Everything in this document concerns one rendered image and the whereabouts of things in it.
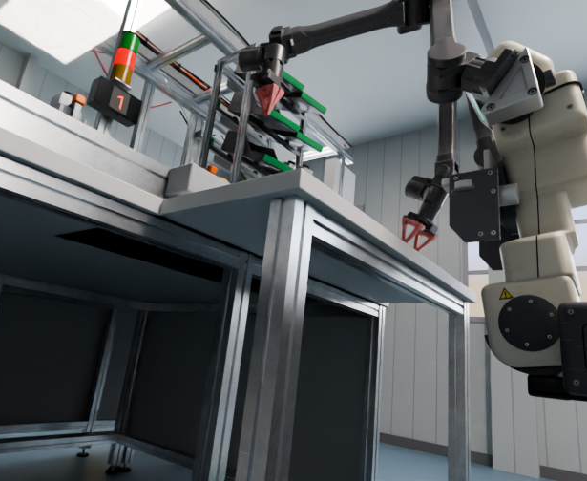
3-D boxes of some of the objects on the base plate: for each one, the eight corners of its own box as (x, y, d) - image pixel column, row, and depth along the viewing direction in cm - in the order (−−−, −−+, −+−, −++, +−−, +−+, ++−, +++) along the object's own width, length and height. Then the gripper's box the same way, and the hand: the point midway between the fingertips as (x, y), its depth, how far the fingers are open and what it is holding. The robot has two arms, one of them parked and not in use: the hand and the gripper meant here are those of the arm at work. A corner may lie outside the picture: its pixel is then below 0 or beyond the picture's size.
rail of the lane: (272, 260, 110) (277, 220, 113) (-276, 37, 42) (-226, -47, 45) (256, 261, 113) (262, 222, 116) (-277, 55, 45) (-231, -24, 48)
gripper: (271, 49, 108) (263, 101, 104) (294, 72, 116) (287, 121, 112) (252, 57, 112) (243, 108, 108) (275, 79, 120) (268, 127, 116)
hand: (266, 112), depth 110 cm, fingers closed
